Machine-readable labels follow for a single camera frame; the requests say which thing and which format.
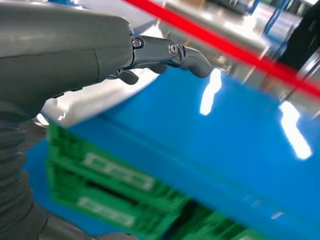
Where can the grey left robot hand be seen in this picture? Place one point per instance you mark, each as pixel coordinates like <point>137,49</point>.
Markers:
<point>55,49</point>

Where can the green plastic crate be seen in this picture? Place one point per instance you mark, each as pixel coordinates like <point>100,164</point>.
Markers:
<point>112,185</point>
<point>212,225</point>

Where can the red barrier belt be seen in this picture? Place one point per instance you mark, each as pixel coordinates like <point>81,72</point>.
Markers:
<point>225,43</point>

